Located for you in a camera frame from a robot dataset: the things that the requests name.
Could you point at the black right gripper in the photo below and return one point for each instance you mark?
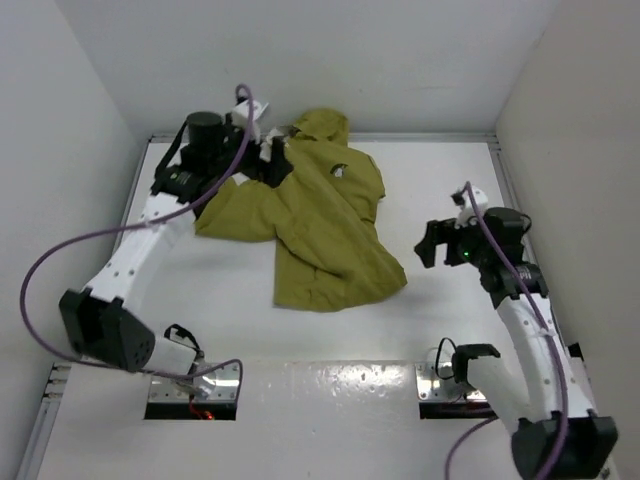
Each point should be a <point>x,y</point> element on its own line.
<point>441,232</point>

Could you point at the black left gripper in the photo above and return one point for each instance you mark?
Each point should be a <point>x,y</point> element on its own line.
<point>269,172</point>

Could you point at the olive green hooded jacket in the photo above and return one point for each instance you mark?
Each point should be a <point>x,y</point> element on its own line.
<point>321,217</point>

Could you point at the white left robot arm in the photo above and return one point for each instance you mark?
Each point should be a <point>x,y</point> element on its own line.
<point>102,319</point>

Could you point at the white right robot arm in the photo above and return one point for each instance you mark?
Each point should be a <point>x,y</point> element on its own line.
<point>555,430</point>

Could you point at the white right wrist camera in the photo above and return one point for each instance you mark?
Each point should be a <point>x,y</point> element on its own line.
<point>472,202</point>

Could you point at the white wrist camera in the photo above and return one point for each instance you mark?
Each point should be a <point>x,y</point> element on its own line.
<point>472,202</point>
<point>247,114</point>

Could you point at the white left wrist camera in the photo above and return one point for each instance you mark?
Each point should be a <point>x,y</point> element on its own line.
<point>247,114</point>

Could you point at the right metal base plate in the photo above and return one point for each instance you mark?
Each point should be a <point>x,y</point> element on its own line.
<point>434,386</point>

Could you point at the metal base plate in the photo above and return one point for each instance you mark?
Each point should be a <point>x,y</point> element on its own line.
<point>434,386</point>
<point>219,386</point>

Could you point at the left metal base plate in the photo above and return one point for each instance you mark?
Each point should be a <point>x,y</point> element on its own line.
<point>219,386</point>

